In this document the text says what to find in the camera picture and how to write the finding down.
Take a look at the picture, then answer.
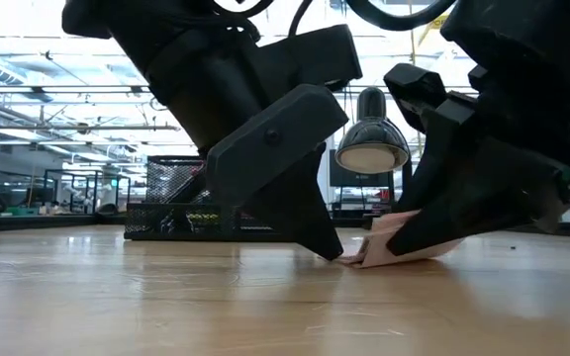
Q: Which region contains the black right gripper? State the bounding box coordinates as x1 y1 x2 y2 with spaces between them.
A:
382 0 570 258

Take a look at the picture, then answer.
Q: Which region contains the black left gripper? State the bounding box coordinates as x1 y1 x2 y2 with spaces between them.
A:
144 23 364 262

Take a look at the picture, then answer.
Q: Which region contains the pink sticky notes pad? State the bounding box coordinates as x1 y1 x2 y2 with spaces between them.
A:
336 210 466 271

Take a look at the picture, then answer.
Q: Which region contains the black mesh desk organizer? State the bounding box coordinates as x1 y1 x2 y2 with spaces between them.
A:
124 155 286 242

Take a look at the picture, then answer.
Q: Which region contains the yellow cable tag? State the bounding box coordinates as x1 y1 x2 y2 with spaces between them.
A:
427 13 450 32

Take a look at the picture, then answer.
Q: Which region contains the black right camera cable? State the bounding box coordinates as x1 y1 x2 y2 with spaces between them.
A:
343 0 457 32

